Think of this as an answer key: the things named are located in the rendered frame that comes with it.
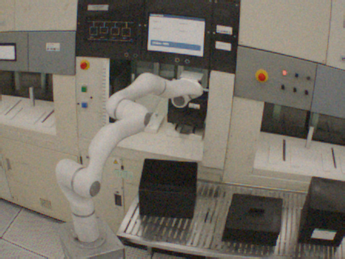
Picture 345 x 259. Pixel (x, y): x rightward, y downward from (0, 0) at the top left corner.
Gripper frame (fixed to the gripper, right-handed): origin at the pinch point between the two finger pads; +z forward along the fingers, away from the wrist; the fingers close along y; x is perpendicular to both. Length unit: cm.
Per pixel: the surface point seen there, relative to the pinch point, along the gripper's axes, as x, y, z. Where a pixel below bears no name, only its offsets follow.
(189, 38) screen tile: 34.7, 2.9, -29.9
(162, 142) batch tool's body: -34.6, -10.4, -18.4
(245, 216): -35, 45, -71
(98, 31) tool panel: 35, -46, -30
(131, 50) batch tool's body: 24.2, -27.0, -30.1
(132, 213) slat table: -45, -12, -73
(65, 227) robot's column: -46, -40, -99
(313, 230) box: -34, 84, -78
